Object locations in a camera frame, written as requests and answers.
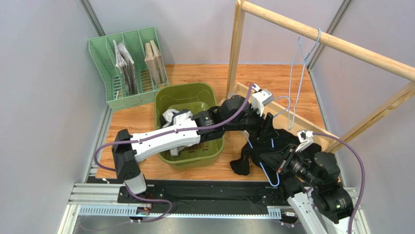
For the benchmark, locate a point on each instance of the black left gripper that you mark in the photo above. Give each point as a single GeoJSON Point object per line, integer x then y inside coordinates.
{"type": "Point", "coordinates": [264, 130]}

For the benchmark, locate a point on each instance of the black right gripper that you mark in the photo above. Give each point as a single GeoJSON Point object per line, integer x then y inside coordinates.
{"type": "Point", "coordinates": [286, 159]}

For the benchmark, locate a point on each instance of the black garment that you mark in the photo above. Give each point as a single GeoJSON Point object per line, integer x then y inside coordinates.
{"type": "Point", "coordinates": [307, 169]}

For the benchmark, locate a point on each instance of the light blue wire hanger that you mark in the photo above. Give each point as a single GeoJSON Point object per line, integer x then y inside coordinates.
{"type": "Point", "coordinates": [263, 140]}
{"type": "Point", "coordinates": [305, 57]}

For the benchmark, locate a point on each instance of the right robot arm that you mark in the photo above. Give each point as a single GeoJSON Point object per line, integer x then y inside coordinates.
{"type": "Point", "coordinates": [322, 203]}

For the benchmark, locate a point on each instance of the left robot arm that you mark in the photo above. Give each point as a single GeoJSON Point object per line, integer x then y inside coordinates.
{"type": "Point", "coordinates": [235, 114]}

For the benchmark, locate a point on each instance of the olive green plastic basket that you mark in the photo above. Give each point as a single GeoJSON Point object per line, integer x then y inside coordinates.
{"type": "Point", "coordinates": [196, 97]}

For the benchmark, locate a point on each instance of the brown wooden boards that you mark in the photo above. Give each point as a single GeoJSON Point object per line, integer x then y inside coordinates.
{"type": "Point", "coordinates": [155, 64]}

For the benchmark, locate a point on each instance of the mint green file organizer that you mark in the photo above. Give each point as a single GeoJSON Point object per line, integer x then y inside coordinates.
{"type": "Point", "coordinates": [102, 52]}

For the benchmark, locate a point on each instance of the folded newspapers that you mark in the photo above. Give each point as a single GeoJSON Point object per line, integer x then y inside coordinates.
{"type": "Point", "coordinates": [126, 66]}

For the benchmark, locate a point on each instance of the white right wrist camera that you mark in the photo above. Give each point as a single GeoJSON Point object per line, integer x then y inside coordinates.
{"type": "Point", "coordinates": [305, 138]}

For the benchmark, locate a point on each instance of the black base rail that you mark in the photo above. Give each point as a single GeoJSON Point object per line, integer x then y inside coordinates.
{"type": "Point", "coordinates": [198, 197]}

